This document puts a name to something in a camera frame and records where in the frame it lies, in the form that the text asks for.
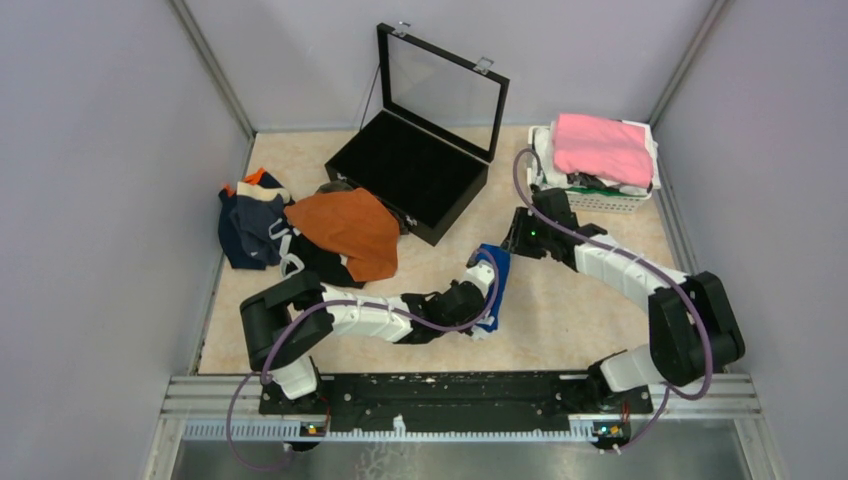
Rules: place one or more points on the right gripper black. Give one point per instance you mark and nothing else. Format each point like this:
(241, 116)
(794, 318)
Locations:
(516, 239)

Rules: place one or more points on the royal blue underwear white trim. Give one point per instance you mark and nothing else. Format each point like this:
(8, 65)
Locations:
(502, 260)

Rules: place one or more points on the black display case glass lid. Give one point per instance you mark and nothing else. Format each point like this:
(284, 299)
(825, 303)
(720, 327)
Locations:
(427, 151)

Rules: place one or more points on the orange underwear cream waistband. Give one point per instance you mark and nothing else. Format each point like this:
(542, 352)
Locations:
(353, 224)

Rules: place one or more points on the olive grey underwear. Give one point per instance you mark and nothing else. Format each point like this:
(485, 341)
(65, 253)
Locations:
(334, 187)

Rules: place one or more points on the black underwear white trim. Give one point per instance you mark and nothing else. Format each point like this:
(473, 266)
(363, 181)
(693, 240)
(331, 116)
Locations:
(298, 253)

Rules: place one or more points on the dark blue underwear cream waistband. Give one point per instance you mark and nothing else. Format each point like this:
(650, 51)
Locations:
(259, 221)

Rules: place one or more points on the navy underwear orange waistband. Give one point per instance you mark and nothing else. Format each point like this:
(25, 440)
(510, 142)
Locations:
(228, 238)

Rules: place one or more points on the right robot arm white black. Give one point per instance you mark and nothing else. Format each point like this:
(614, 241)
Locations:
(692, 326)

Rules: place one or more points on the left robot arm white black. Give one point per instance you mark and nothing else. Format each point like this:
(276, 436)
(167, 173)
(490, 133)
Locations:
(284, 322)

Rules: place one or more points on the white plastic basket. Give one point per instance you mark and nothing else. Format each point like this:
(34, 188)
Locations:
(587, 193)

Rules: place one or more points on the white cloths in basket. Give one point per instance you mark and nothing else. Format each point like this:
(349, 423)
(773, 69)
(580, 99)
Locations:
(588, 153)

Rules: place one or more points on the pink folded cloth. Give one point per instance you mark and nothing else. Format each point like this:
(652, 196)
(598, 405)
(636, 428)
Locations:
(605, 148)

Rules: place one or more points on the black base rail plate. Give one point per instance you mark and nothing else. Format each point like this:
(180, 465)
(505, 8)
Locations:
(456, 402)

